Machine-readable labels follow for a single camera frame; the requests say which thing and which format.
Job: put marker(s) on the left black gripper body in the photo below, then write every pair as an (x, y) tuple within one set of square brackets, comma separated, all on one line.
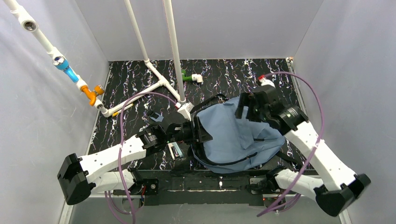
[(195, 131)]

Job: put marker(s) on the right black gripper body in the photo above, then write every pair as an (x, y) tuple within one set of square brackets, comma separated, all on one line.
[(251, 106)]

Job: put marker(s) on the blue student backpack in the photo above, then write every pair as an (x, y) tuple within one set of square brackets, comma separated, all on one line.
[(238, 144)]

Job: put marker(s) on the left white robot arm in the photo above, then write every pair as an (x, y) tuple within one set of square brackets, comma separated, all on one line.
[(80, 176)]

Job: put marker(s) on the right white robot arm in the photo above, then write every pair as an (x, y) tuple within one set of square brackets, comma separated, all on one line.
[(323, 177)]

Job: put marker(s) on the teal white stapler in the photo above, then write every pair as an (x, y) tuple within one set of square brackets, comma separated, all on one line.
[(175, 151)]

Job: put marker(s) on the green plastic tap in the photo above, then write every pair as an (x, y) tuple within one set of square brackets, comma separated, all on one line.
[(186, 77)]

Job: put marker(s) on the orange plastic tap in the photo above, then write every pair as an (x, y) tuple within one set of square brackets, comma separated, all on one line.
[(92, 95)]

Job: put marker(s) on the white vertical pvc pipe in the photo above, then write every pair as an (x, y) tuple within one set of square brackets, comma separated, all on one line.
[(174, 46)]

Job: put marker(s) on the thin white rear pipe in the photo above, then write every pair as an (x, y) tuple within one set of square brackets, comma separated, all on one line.
[(136, 29)]

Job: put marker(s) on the blue plastic tap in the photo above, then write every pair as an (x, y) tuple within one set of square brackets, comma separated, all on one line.
[(62, 64)]

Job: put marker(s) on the white slanted pvc pipe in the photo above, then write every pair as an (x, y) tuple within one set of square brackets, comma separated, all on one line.
[(28, 23)]

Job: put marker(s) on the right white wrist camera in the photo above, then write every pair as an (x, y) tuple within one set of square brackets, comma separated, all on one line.
[(263, 81)]

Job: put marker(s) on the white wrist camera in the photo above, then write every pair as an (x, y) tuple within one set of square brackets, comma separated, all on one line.
[(263, 81), (185, 109)]

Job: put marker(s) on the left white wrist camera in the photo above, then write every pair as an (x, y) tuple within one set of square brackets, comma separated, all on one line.
[(185, 109)]

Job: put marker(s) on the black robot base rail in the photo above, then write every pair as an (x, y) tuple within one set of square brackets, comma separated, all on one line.
[(165, 187)]

